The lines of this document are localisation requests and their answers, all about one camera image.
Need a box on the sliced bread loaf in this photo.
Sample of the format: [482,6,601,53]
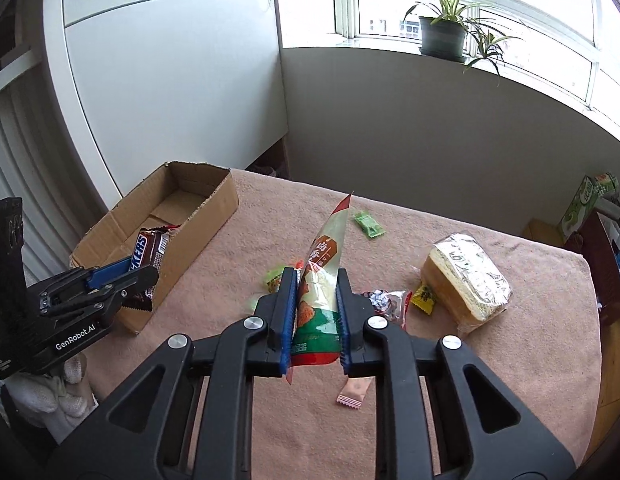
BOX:
[421,231,512,336]

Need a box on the brown chocolate bar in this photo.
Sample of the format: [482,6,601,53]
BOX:
[124,227,174,313]

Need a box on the yellow green small packet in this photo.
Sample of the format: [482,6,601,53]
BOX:
[264,262,303,295]

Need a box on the window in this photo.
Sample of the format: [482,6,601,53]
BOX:
[330,0,620,111]

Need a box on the white cabinet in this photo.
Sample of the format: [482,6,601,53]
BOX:
[42,0,291,211]

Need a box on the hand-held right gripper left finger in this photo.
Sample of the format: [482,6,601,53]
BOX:
[47,267,298,480]

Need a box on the long red green snack packet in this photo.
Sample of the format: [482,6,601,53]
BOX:
[285,191,354,386]

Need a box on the silver red wrapped candy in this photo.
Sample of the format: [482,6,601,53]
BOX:
[368,289,413,330]

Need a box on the pink blanket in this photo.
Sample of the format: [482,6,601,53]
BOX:
[82,167,603,480]

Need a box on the white slatted door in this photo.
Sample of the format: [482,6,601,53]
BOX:
[0,80,111,281]

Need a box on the brown cardboard box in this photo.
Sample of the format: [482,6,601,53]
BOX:
[69,161,239,336]

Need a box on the light wooden furniture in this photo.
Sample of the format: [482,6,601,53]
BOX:
[521,219,566,247]

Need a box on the green carton box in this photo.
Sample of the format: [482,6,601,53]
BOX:
[560,172,620,241]

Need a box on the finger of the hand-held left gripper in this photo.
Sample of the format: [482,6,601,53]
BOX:
[26,255,137,297]
[39,265,161,317]

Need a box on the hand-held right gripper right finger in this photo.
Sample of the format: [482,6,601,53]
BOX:
[336,267,576,480]

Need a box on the yellow wrapped candy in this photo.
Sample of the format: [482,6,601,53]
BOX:
[409,284,437,315]

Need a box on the green candy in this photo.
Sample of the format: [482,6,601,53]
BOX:
[352,211,386,239]

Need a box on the pink wrapped candy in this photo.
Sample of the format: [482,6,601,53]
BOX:
[336,377,373,410]

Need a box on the person's left hand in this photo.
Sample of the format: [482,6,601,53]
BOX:
[10,352,98,428]

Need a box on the potted spider plant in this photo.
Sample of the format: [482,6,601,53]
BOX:
[402,0,528,88]

